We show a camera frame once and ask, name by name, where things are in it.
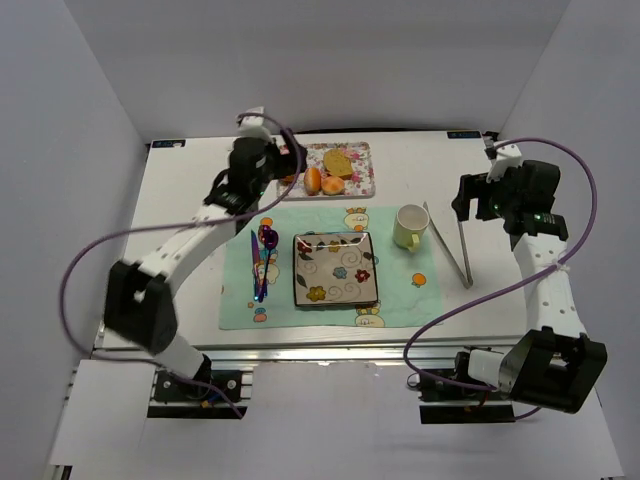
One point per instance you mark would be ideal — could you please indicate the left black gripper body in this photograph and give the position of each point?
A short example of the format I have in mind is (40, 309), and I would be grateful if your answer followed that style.
(288, 161)

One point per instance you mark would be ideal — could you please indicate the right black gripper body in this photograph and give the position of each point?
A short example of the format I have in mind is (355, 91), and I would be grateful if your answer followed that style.
(467, 192)

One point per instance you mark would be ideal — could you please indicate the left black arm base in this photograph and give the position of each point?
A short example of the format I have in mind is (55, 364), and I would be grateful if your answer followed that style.
(173, 399)

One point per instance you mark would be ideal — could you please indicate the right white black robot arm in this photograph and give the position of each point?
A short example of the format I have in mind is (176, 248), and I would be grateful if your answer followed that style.
(555, 364)

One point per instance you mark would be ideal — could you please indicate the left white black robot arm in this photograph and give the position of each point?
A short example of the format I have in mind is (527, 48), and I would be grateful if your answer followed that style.
(139, 305)

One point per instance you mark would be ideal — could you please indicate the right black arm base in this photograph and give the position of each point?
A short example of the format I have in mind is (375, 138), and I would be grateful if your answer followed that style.
(441, 403)

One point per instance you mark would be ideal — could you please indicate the yellow bread slice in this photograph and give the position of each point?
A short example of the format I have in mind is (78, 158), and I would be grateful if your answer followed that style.
(337, 163)

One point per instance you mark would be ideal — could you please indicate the orange round bun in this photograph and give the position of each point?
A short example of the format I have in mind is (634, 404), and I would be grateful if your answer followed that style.
(312, 181)

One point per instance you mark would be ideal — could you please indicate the floral serving tray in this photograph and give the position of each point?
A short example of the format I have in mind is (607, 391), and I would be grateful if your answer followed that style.
(351, 162)

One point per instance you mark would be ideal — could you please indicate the yellow green mug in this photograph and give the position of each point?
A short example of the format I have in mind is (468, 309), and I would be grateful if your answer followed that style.
(411, 222)

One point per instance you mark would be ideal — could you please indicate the iridescent purple spoon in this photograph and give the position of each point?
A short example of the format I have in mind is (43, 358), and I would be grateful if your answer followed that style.
(271, 239)

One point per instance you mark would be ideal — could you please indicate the iridescent purple knife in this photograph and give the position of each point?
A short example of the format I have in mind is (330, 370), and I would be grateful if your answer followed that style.
(255, 252)

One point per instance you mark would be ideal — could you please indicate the mint green placemat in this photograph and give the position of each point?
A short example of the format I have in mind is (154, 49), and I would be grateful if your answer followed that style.
(409, 292)

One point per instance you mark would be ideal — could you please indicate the square floral plate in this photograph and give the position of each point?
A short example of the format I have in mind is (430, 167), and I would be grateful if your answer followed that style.
(336, 269)

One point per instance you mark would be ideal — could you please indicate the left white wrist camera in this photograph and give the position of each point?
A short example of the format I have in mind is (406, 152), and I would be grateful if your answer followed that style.
(251, 124)

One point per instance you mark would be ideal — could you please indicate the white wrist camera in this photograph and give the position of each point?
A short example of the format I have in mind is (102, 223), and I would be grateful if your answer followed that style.
(502, 158)
(251, 124)

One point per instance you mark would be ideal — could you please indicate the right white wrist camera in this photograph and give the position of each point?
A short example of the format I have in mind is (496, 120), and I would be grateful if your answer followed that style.
(502, 158)

